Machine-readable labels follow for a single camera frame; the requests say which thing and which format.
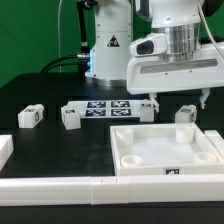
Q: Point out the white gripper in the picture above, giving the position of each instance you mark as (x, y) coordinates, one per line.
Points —
(151, 74)

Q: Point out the white square table top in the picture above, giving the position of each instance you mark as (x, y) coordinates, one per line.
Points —
(163, 149)

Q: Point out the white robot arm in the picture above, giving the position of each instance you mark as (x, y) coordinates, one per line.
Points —
(118, 24)

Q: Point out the white right fence block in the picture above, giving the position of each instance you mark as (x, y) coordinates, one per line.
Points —
(215, 138)

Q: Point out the white fence block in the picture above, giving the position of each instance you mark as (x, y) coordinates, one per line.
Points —
(6, 149)
(215, 138)

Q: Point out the white fiducial marker sheet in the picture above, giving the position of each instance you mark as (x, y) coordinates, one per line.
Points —
(107, 108)

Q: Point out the white left fence block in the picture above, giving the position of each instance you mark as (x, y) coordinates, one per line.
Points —
(6, 149)

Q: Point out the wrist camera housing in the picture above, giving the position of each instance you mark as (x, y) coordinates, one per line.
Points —
(152, 44)

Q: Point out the white front fence rail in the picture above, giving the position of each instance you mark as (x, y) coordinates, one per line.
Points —
(111, 190)

